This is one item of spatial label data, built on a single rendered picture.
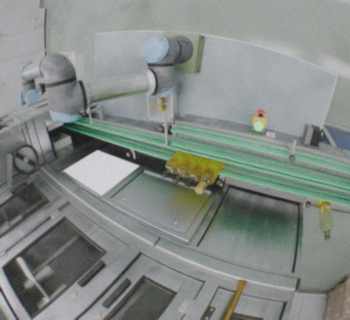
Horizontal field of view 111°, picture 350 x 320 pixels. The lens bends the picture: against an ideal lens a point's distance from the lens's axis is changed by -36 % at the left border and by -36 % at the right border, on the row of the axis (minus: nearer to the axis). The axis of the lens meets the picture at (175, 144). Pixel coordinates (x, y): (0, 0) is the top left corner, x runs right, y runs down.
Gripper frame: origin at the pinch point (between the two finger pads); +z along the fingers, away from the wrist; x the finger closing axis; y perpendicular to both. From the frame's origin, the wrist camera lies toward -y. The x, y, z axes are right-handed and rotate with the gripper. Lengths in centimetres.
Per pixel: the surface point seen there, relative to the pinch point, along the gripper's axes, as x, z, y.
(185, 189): 47, 0, -81
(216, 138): 21, 13, -89
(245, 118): 18, 33, -97
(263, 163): 26, 13, -112
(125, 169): 51, -2, -44
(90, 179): 50, -20, -32
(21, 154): 38, -44, 19
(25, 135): 28.6, -35.3, 20.5
